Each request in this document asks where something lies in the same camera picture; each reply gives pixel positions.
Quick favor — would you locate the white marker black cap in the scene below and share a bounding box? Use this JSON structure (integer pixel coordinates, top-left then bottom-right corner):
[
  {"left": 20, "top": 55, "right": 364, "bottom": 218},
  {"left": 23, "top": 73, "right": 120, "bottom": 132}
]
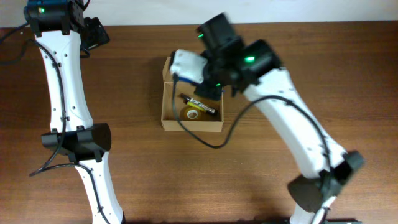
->
[{"left": 179, "top": 93, "right": 218, "bottom": 116}]

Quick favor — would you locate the yellow highlighter marker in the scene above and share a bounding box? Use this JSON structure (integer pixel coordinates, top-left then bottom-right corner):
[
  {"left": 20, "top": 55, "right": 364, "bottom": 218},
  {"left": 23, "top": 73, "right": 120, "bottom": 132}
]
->
[{"left": 185, "top": 100, "right": 207, "bottom": 113}]

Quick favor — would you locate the yellow transparent tape roll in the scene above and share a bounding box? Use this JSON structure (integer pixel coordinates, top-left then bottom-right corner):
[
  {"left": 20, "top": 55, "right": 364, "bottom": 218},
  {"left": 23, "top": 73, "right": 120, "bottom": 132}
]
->
[{"left": 180, "top": 106, "right": 203, "bottom": 121}]

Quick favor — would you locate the brown cardboard box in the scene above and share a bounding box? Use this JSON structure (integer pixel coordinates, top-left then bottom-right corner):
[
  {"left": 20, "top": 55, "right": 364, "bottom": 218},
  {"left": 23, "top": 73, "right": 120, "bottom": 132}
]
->
[{"left": 161, "top": 57, "right": 224, "bottom": 132}]

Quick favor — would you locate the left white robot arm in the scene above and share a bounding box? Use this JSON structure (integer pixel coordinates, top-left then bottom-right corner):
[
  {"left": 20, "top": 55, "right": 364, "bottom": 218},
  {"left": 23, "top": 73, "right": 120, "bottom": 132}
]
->
[{"left": 24, "top": 0, "right": 126, "bottom": 223}]

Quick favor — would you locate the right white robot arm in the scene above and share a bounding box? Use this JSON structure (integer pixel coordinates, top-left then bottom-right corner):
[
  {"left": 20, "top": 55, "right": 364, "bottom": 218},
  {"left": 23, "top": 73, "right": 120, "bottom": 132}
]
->
[{"left": 195, "top": 14, "right": 364, "bottom": 223}]

